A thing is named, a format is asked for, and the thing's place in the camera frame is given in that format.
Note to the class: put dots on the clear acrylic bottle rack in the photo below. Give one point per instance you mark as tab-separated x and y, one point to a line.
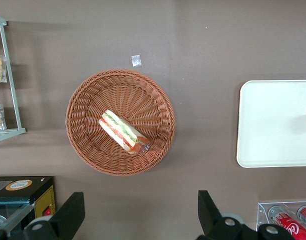
261	212

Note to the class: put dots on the sandwich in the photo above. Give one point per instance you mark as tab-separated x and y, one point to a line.
117	130

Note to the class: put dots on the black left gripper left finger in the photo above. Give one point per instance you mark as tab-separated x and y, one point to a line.
68	212

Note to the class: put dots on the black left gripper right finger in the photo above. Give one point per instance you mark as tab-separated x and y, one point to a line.
212	225

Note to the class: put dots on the black food warmer cabinet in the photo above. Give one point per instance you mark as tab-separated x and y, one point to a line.
30	190

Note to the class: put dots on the brown wicker basket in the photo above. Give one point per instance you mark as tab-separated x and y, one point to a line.
92	150

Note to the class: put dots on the cream plastic tray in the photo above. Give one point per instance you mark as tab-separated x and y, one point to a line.
267	125

